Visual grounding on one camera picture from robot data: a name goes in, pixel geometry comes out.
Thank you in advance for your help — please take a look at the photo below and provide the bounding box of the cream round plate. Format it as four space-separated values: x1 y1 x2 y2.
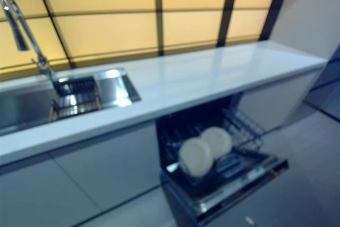
178 138 214 178
200 127 233 160

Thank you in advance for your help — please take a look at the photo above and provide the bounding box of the chrome kitchen faucet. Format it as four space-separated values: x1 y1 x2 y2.
0 0 56 83

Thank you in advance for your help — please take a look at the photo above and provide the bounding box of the black sink dish rack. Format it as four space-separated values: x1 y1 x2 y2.
49 75 103 121

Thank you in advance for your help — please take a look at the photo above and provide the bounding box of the stainless steel sink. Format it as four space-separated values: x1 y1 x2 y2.
0 68 141 137

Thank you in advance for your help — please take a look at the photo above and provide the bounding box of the white glossy kitchen cabinet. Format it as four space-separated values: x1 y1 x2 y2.
0 69 324 227

